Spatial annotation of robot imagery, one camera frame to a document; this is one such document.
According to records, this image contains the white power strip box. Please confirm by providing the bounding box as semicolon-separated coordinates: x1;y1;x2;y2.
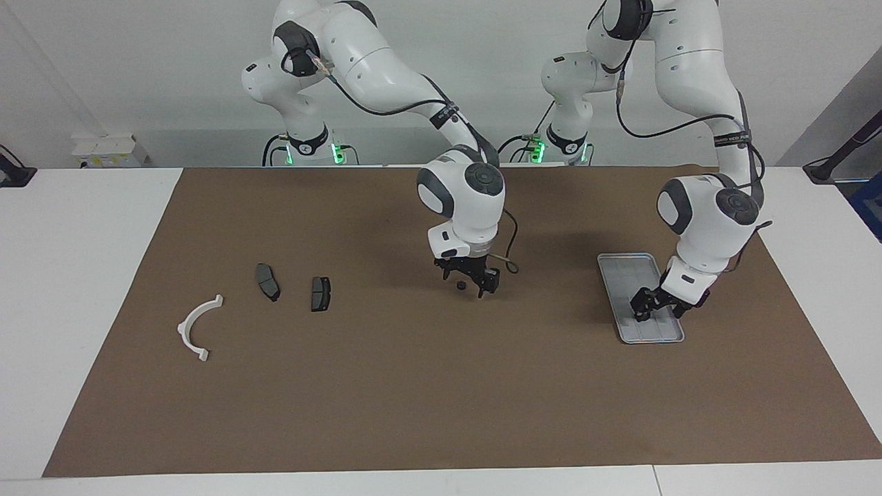
72;134;150;169

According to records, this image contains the brown paper table mat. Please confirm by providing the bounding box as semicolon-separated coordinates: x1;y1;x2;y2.
43;165;882;478

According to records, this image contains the long grey brake pad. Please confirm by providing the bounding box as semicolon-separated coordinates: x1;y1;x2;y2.
255;262;281;302

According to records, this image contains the white curved plastic bracket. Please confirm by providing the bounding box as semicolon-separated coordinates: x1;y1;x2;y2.
177;294;225;362

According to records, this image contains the black clamp mount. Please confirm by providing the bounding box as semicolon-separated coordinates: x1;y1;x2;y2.
0;143;37;188

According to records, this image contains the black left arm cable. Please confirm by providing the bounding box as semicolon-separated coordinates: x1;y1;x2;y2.
586;0;772;273

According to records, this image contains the silver metal tray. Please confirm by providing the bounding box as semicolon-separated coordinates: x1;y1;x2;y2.
597;252;686;344

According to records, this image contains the blue box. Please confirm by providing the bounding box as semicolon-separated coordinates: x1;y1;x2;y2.
850;172;882;243

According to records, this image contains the black stand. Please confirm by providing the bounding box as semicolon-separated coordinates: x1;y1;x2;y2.
803;109;882;184

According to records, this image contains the black base cable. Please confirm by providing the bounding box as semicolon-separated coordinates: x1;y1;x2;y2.
498;100;595;166
261;133;360;167

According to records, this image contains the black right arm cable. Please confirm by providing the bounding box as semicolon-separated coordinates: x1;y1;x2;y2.
279;41;521;275

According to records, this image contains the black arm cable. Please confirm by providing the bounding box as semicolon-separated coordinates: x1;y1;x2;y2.
586;0;772;273
279;41;521;275

